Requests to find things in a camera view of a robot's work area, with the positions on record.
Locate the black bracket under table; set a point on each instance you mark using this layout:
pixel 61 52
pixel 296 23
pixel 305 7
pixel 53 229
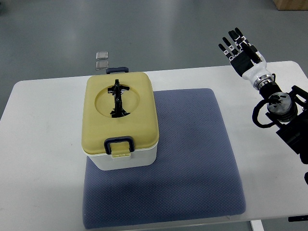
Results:
pixel 298 218

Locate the upper metal floor plate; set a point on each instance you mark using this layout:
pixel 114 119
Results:
pixel 101 55

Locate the yellow box lid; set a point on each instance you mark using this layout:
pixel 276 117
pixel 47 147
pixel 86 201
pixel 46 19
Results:
pixel 119 114

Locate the blue grey cushion mat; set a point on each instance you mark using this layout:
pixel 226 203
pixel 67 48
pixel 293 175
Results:
pixel 194 176

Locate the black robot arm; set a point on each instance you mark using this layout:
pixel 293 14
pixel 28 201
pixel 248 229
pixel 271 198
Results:
pixel 287 110

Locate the white table leg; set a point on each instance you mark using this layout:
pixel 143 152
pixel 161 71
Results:
pixel 256 225

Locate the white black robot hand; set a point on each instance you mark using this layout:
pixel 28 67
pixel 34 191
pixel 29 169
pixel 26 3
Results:
pixel 245 59

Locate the white storage box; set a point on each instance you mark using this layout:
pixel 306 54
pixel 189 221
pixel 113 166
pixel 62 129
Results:
pixel 121 157

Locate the wooden box corner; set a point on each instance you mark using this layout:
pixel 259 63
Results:
pixel 291 5

